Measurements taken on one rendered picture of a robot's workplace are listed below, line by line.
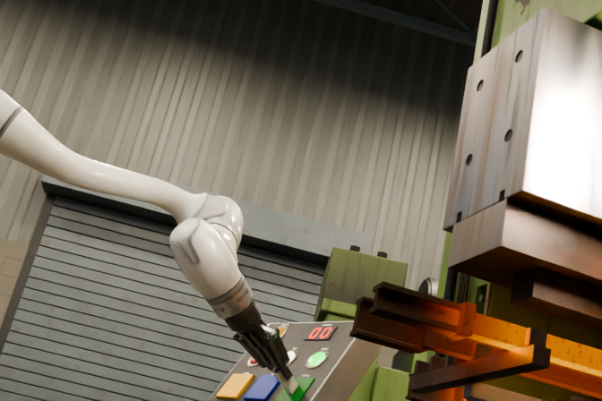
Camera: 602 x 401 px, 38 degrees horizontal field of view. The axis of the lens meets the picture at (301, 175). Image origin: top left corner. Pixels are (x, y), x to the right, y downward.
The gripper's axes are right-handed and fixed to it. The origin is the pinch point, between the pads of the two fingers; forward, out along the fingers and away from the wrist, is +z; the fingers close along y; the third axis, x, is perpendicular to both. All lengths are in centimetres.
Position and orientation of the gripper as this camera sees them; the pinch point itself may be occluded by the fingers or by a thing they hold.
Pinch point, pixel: (285, 378)
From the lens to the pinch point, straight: 192.1
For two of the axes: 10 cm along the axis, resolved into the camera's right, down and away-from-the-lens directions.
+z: 4.9, 8.1, 3.3
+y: 7.0, -1.4, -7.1
